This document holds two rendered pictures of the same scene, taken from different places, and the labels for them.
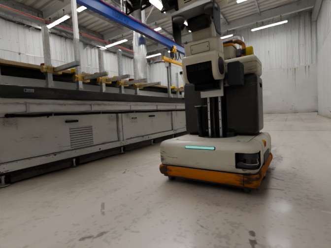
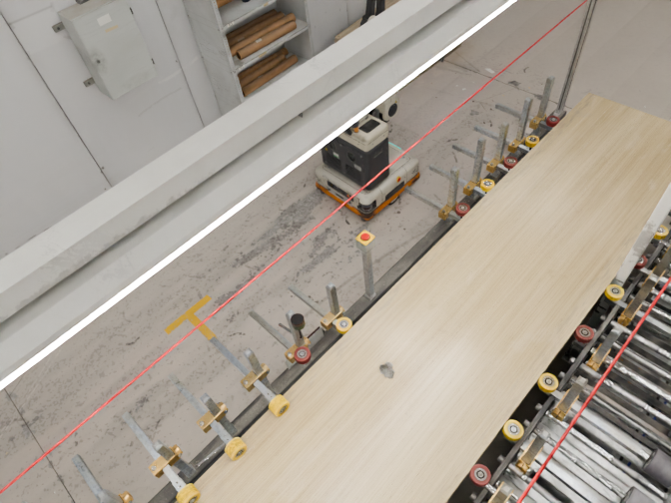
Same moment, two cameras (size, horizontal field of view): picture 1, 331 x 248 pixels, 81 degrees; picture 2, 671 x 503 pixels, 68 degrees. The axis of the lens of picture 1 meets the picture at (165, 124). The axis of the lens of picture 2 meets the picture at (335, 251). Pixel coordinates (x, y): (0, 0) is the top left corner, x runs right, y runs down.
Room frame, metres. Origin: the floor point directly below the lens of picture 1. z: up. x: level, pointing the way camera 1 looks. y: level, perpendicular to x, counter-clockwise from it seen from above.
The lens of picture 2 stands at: (4.43, 0.25, 3.06)
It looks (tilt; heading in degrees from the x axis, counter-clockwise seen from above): 52 degrees down; 199
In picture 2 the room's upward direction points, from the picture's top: 9 degrees counter-clockwise
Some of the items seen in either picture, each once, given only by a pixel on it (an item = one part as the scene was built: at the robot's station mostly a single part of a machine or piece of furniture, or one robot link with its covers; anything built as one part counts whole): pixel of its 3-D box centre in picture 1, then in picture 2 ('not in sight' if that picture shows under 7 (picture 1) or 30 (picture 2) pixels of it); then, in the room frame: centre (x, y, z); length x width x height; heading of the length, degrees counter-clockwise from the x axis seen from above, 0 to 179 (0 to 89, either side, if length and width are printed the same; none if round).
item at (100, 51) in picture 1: (101, 73); (499, 154); (1.91, 0.59, 0.88); 0.04 x 0.04 x 0.48; 57
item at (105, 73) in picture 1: (89, 77); (502, 140); (1.68, 0.62, 0.80); 0.43 x 0.03 x 0.04; 57
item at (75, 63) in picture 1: (60, 68); (523, 117); (1.47, 0.75, 0.84); 0.43 x 0.03 x 0.04; 57
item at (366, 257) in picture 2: (168, 82); (368, 272); (2.95, -0.08, 0.93); 0.05 x 0.05 x 0.45; 57
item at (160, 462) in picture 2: not in sight; (166, 460); (4.03, -0.78, 0.95); 0.14 x 0.06 x 0.05; 147
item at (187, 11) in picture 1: (196, 20); not in sight; (1.17, -0.21, 0.99); 0.28 x 0.16 x 0.22; 56
